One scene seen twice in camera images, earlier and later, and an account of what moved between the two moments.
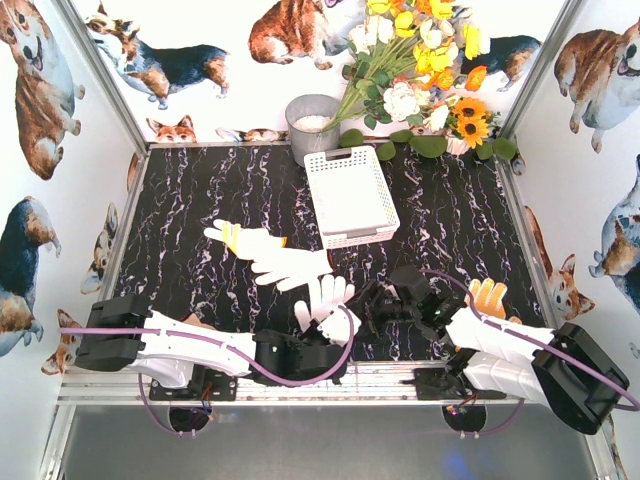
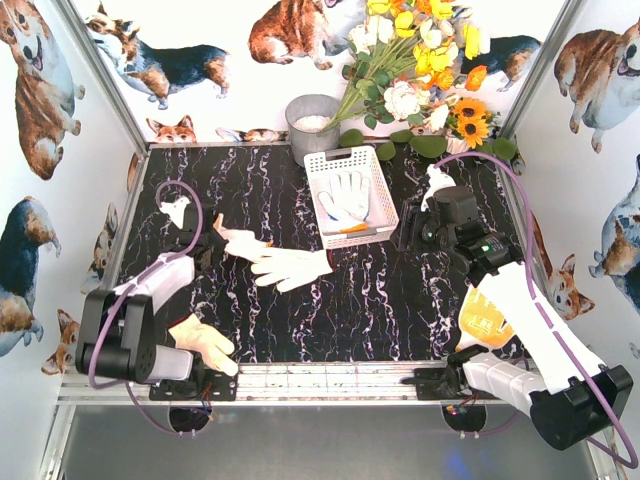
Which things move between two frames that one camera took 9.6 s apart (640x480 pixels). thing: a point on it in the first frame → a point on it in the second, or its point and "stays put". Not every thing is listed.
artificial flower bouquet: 408,59 stays put
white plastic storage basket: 352,200 stays put
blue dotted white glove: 324,299 → 349,203
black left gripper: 310,351 → 208,245
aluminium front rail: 356,384 stays put
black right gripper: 377,301 → 407,228
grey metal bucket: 307,116 stays put
